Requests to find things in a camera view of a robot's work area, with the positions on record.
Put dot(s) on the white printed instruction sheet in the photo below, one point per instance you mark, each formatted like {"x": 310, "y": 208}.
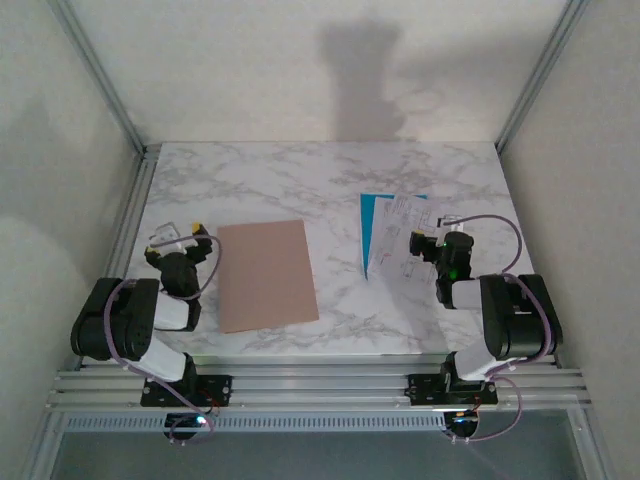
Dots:
{"x": 366, "y": 225}

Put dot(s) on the brown cardboard sheet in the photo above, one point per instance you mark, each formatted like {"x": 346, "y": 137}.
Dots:
{"x": 265, "y": 275}

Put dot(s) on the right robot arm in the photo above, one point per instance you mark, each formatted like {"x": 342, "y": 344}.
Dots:
{"x": 520, "y": 320}

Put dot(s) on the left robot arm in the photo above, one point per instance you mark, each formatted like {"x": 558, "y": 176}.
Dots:
{"x": 125, "y": 325}

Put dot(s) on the aluminium side rail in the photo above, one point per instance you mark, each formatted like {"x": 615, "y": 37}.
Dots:
{"x": 137, "y": 210}

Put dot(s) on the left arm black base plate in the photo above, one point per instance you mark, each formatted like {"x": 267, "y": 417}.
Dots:
{"x": 220, "y": 390}

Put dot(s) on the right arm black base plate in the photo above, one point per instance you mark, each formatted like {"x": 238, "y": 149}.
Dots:
{"x": 425, "y": 390}

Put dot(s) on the aluminium rail bench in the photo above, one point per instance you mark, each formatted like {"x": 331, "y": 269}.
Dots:
{"x": 320, "y": 385}

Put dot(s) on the aluminium frame post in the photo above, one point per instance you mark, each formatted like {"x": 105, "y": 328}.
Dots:
{"x": 540, "y": 75}
{"x": 100, "y": 75}

